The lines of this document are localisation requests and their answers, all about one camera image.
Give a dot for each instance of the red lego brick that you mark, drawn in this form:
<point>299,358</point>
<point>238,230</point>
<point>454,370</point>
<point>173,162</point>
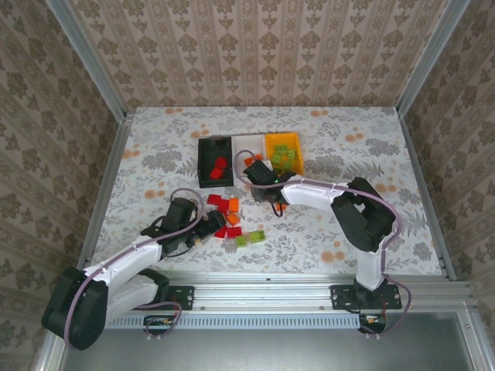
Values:
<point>221,232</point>
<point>234,232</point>
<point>221,163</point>
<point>214,199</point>
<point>216,173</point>
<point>223,206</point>

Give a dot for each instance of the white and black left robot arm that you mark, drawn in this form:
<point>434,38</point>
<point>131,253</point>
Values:
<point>127,255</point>

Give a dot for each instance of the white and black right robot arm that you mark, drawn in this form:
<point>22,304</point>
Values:
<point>309,193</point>

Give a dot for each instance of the orange plastic container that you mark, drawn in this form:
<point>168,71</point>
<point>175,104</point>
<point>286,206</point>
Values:
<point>295,141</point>

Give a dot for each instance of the white plastic container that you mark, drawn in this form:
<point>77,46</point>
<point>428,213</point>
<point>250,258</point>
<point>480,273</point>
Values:
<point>247,145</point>

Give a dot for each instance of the black plastic container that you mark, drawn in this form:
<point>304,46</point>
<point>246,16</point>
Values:
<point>207,154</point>

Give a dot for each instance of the grey metal sheet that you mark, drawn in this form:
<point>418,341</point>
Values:
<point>270,351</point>

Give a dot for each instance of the aluminum base rail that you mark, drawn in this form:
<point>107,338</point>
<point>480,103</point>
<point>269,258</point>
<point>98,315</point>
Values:
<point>263,290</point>

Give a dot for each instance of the aluminum table side rail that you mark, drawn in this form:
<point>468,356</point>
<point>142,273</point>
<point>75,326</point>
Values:
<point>425,193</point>
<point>106,193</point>

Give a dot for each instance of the aluminum front frame bar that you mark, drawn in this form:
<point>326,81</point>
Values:
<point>48,359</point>
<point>475,348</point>

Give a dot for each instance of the aluminum frame upright post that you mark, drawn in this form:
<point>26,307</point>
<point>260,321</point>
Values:
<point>90,62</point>
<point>431,58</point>

